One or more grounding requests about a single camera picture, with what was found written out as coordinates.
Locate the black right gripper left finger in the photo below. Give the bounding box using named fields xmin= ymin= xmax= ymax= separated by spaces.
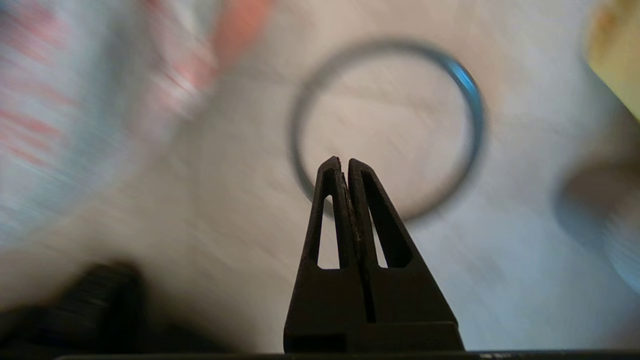
xmin=283 ymin=156 xmax=375 ymax=353

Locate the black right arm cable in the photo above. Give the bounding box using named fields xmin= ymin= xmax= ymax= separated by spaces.
xmin=0 ymin=261 xmax=151 ymax=360

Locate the grey ribbed robot base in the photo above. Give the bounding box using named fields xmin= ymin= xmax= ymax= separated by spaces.
xmin=555 ymin=160 xmax=640 ymax=296

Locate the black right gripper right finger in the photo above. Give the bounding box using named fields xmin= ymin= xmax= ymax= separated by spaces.
xmin=348 ymin=158 xmax=466 ymax=352

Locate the grey bin rim ring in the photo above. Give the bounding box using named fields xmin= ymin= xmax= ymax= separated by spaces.
xmin=287 ymin=37 xmax=487 ymax=223

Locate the white red-printed plastic bag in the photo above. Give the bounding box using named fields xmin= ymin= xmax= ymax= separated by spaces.
xmin=0 ymin=0 xmax=276 ymax=246

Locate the yellow fabric tote bag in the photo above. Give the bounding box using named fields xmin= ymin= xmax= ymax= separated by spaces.
xmin=585 ymin=0 xmax=640 ymax=121

